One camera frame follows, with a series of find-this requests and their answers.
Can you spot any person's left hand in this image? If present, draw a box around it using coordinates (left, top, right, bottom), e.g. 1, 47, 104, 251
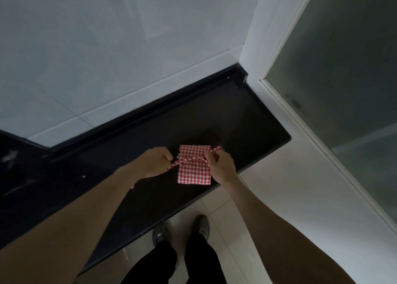
133, 147, 174, 179

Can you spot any person's right hand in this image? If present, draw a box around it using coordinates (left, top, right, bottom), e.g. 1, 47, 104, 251
204, 150, 239, 187

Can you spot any red checked fabric strip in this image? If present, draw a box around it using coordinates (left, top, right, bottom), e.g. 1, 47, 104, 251
130, 146, 224, 190

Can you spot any person's right forearm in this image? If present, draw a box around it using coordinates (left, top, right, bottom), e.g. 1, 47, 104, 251
221, 175, 366, 284

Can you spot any person's left forearm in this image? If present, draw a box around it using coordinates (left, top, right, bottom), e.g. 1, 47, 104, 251
0, 161, 144, 284

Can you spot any red checked folded cloth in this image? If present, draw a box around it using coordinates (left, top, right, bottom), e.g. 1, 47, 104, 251
177, 144, 213, 186

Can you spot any grey right shoe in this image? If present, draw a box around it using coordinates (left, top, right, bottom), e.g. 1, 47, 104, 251
192, 214, 210, 241

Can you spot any grey shoe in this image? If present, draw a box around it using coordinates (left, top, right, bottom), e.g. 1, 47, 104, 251
152, 220, 173, 248
192, 214, 210, 241

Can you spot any grey left shoe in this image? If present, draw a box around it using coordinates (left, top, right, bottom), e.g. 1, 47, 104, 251
152, 220, 173, 248

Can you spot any black right trouser leg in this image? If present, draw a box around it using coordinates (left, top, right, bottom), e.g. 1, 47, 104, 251
185, 233, 228, 284

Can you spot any black trouser leg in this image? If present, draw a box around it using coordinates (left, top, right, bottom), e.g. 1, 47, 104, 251
185, 233, 228, 284
121, 240, 178, 284

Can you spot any black left trouser leg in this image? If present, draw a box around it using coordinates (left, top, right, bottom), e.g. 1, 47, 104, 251
121, 240, 178, 284

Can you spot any white framed glass door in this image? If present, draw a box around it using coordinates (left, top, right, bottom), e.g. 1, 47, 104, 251
259, 0, 397, 224

